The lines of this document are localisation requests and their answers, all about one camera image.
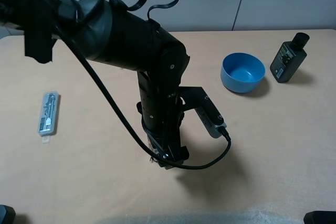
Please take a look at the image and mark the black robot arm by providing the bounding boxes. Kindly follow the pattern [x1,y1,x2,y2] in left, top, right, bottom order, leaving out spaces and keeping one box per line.
[1,0,190,166]

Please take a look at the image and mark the black object bottom left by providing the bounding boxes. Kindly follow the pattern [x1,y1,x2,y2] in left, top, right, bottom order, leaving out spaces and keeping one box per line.
[0,205,16,224]

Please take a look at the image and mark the black object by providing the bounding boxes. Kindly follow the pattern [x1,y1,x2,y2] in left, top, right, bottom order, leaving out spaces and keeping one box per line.
[0,205,16,224]
[303,211,336,224]

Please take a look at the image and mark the black object bottom right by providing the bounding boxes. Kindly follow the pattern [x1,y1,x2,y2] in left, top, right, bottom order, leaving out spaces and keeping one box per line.
[303,211,336,224]

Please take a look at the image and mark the blue plastic bowl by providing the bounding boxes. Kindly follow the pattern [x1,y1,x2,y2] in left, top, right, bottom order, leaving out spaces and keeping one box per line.
[220,52,266,93]

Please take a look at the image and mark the clear plastic tool case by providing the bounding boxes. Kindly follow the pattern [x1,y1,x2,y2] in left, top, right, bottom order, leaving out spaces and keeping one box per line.
[37,91,60,144]

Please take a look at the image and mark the black bottle with label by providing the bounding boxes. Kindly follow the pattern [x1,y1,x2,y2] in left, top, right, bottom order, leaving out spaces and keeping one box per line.
[270,33,310,83]

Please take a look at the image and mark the black camera cable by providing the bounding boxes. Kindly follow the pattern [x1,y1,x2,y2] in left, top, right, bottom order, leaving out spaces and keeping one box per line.
[54,0,232,170]

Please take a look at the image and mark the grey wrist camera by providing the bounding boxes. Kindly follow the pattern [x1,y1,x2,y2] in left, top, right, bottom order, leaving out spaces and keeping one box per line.
[179,86,227,139]

